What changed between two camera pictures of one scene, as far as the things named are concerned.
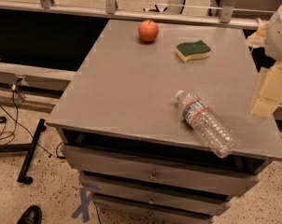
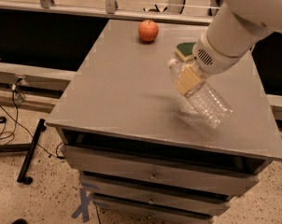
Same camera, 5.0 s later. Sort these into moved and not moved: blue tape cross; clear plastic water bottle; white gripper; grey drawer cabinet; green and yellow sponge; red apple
Moved: white gripper; clear plastic water bottle
Not moved: blue tape cross; red apple; grey drawer cabinet; green and yellow sponge
